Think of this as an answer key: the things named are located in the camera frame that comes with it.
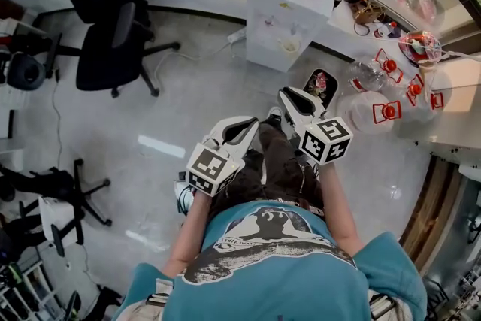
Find small white red-capped bottle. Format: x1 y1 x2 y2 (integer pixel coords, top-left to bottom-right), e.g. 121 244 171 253
374 21 398 40

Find black chair with white panel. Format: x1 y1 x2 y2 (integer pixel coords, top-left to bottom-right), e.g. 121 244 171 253
0 158 113 257

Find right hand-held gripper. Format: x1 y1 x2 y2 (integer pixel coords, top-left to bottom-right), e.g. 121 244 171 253
277 87 354 165

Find black office chair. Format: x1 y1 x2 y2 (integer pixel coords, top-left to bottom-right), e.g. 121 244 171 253
48 0 182 99

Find dark brown trousers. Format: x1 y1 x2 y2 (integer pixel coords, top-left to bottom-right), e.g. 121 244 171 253
210 122 326 216

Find person's right forearm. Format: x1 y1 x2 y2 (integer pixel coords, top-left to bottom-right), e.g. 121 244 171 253
319 161 366 257

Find black round device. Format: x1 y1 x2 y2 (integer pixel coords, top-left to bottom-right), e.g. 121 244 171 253
7 54 47 91

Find black cabled device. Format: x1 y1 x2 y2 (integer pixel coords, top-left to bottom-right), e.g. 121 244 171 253
174 171 195 216

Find teal printed shirt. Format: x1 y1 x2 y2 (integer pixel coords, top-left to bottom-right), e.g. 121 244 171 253
112 198 428 321

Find beige backpack strap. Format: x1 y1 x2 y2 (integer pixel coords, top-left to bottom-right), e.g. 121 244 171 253
126 277 176 321
366 291 405 321

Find black trash bin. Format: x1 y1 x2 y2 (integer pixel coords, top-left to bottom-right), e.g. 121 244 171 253
302 67 338 111

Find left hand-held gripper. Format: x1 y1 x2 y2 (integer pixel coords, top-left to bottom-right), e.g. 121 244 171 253
186 115 261 198

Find brown handbag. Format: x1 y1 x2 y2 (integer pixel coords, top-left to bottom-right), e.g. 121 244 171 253
351 0 386 37

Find white cable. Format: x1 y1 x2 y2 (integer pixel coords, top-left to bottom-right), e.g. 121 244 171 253
153 43 232 80

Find white sneaker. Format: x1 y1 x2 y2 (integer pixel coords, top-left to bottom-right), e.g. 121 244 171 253
262 107 285 129

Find person's left forearm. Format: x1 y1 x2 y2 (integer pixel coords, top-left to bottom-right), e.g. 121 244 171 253
161 193 213 279

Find white water dispenser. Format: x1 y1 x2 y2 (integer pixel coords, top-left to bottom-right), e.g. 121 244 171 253
246 0 337 74

